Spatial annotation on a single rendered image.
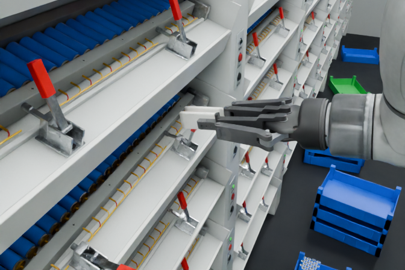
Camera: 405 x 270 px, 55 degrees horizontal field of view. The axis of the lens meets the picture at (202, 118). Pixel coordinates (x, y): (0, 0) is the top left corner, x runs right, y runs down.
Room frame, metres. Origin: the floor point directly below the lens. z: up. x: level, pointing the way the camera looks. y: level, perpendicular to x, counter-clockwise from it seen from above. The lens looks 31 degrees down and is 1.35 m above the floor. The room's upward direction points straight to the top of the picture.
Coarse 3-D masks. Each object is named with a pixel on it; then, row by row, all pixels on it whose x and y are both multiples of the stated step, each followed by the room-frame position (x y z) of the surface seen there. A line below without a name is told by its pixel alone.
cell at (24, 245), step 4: (20, 236) 0.33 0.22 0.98; (16, 240) 0.32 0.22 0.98; (20, 240) 0.32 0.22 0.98; (24, 240) 0.33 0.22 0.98; (28, 240) 0.33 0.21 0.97; (12, 244) 0.32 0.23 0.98; (16, 244) 0.32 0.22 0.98; (20, 244) 0.32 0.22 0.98; (24, 244) 0.32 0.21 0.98; (28, 244) 0.32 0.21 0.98; (32, 244) 0.32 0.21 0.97; (12, 248) 0.32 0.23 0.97; (16, 248) 0.32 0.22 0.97; (20, 248) 0.32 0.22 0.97; (24, 248) 0.32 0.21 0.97; (28, 248) 0.32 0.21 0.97; (32, 248) 0.32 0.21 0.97; (16, 252) 0.32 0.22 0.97; (20, 252) 0.31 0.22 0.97; (24, 252) 0.31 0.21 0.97; (28, 252) 0.32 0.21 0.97; (24, 256) 0.31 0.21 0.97
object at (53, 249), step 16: (192, 96) 0.70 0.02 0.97; (176, 112) 0.64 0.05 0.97; (160, 128) 0.58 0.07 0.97; (176, 128) 0.61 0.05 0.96; (144, 144) 0.53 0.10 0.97; (128, 160) 0.49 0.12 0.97; (112, 176) 0.45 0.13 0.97; (128, 176) 0.47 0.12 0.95; (96, 192) 0.41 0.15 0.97; (112, 192) 0.43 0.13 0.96; (128, 192) 0.44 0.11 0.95; (80, 208) 0.38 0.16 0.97; (96, 208) 0.39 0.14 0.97; (64, 224) 0.35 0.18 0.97; (80, 224) 0.36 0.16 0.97; (64, 240) 0.33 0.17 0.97; (48, 256) 0.31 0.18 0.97
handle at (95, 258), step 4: (92, 256) 0.32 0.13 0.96; (96, 256) 0.32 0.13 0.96; (92, 260) 0.32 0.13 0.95; (96, 260) 0.32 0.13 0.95; (100, 260) 0.32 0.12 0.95; (104, 260) 0.32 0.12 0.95; (108, 260) 0.32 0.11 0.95; (96, 264) 0.31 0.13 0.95; (100, 264) 0.31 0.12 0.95; (104, 264) 0.31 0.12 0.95; (108, 264) 0.31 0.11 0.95; (112, 264) 0.31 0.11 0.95; (116, 264) 0.31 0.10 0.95; (104, 268) 0.31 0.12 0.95; (108, 268) 0.30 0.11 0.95; (112, 268) 0.30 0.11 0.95; (116, 268) 0.30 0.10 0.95; (120, 268) 0.30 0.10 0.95; (124, 268) 0.30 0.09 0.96; (128, 268) 0.30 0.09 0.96; (132, 268) 0.30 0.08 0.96
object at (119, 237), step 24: (216, 96) 0.71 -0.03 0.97; (168, 168) 0.52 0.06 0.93; (192, 168) 0.56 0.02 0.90; (120, 192) 0.45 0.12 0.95; (144, 192) 0.46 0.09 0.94; (168, 192) 0.47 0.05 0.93; (96, 216) 0.40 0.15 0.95; (120, 216) 0.40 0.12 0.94; (144, 216) 0.41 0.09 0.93; (48, 240) 0.35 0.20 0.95; (96, 240) 0.36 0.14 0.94; (120, 240) 0.37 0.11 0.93; (120, 264) 0.35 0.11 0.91
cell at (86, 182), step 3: (84, 180) 0.43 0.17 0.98; (87, 180) 0.44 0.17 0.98; (90, 180) 0.44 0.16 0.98; (78, 183) 0.43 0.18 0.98; (81, 183) 0.43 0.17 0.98; (84, 183) 0.43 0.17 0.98; (87, 183) 0.43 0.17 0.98; (90, 183) 0.43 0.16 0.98; (93, 183) 0.44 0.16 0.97; (81, 186) 0.43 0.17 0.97; (84, 186) 0.43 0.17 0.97; (87, 186) 0.43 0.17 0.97; (90, 186) 0.43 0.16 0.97; (84, 189) 0.43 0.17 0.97; (87, 189) 0.42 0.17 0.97; (87, 192) 0.43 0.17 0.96
